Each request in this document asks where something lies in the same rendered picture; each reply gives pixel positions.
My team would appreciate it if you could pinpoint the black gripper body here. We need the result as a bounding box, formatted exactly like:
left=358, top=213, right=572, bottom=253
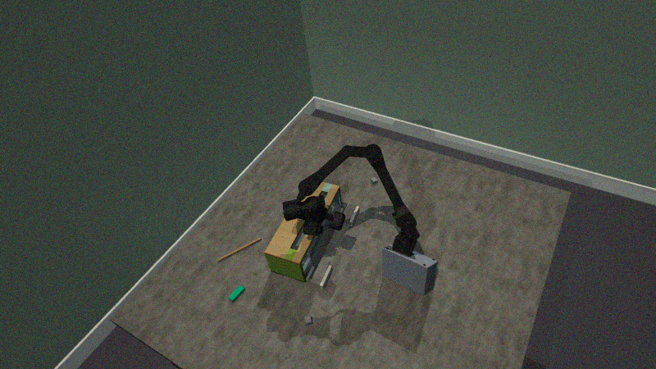
left=299, top=205, right=346, bottom=230

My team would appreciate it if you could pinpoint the small green block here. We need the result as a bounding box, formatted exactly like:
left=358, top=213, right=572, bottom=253
left=229, top=285, right=245, bottom=302

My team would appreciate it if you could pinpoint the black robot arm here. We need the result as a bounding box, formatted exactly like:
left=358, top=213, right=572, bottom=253
left=282, top=144, right=420, bottom=257

